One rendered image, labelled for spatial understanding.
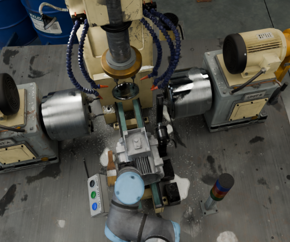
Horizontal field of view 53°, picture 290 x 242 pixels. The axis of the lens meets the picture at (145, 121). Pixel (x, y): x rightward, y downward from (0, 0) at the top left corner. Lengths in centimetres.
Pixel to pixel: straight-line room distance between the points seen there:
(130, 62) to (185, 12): 239
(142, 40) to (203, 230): 98
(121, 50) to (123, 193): 57
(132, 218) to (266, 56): 90
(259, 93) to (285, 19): 233
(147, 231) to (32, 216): 83
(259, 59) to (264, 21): 226
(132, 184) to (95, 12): 58
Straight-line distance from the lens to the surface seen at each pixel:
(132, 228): 94
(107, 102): 163
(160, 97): 126
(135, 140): 128
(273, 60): 139
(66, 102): 140
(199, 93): 142
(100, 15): 107
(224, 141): 169
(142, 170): 127
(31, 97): 148
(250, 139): 174
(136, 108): 162
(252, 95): 147
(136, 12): 108
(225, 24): 350
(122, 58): 122
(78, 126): 140
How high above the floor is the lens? 229
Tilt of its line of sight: 60 degrees down
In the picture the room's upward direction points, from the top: 3 degrees counter-clockwise
